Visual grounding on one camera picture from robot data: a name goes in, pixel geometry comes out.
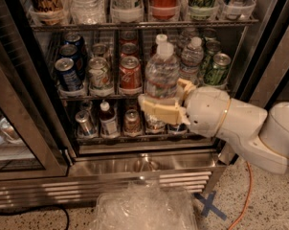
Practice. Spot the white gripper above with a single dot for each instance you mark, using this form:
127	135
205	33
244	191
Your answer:
206	111

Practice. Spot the clear front water bottle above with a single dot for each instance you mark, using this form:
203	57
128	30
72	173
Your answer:
162	73

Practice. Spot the clear water bottle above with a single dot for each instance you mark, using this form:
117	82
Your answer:
162	73
88	12
191	59

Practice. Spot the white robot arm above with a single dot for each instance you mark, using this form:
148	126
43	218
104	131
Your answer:
260	136

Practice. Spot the clear rear water bottle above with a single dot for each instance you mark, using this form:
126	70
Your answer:
191	59

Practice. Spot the brown iced tea bottle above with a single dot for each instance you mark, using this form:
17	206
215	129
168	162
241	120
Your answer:
160	38

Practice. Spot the green soda can middle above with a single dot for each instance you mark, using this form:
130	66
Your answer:
212	48

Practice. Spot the red cola can middle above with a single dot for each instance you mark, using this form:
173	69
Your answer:
129	50

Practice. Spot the red cola can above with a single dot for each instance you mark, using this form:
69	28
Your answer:
128	37
129	50
130	76

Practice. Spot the small brown tea bottle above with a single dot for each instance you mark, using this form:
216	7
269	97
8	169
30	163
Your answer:
108	120

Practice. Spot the open fridge door right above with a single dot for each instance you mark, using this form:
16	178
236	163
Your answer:
260	53

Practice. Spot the silver can bottom shelf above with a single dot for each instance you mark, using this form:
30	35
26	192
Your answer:
85	123

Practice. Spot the red cola bottle top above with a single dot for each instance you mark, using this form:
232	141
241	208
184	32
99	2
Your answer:
163	9

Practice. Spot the dark bottle top right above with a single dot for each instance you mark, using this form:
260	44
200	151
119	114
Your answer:
235	9

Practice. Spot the white label bottle top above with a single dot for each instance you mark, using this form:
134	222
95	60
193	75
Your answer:
126	11

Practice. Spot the stainless steel display fridge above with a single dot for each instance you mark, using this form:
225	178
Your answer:
95	169

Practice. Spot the blue pepsi can middle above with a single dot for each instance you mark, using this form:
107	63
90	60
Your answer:
71	51

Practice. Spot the blue pepsi can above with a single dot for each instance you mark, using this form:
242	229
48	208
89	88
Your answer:
177	129
67	74
71	51
77	40

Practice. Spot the clear water bottle top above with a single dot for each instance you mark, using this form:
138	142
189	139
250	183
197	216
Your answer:
88	12

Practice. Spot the blue pepsi can bottom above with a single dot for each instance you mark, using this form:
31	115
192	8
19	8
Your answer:
177	129

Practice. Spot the orange can bottom right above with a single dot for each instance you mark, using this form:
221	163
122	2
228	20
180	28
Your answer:
153	125

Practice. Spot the orange can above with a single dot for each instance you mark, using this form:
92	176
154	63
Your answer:
132	123
153	125

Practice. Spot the orange can bottom left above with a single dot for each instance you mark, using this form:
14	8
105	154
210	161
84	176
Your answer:
132	123

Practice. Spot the red cola can front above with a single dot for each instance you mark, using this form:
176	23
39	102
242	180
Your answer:
130	76

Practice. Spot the red cola can rear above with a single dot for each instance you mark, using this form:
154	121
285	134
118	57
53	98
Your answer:
128	37

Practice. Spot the white green soda can front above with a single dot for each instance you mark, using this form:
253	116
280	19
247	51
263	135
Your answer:
100	78

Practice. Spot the white green soda can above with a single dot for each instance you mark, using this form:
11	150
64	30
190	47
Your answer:
100	78
101	50

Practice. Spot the white green soda can rear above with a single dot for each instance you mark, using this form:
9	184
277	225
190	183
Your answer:
101	50

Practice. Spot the green tall can top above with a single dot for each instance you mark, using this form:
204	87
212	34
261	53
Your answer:
201	9

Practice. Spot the blue tape cross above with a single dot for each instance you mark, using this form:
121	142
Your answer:
208	205

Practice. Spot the clear plastic bag pile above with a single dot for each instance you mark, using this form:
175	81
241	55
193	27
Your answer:
145	207

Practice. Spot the blue pepsi can front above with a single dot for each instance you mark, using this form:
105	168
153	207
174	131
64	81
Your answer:
67	74

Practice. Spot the blue pepsi can rear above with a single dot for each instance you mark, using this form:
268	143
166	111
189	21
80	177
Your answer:
77	40

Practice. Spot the tan tall can top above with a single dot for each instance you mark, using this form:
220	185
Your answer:
51	10

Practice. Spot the bottom wire shelf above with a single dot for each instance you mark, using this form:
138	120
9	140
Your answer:
164	136

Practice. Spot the wire shelf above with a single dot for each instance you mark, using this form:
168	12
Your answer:
147	25
164	136
86	92

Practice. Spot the middle wire shelf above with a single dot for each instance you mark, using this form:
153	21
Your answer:
86	92

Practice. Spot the top wire shelf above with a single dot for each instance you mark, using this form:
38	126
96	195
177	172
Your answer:
147	25

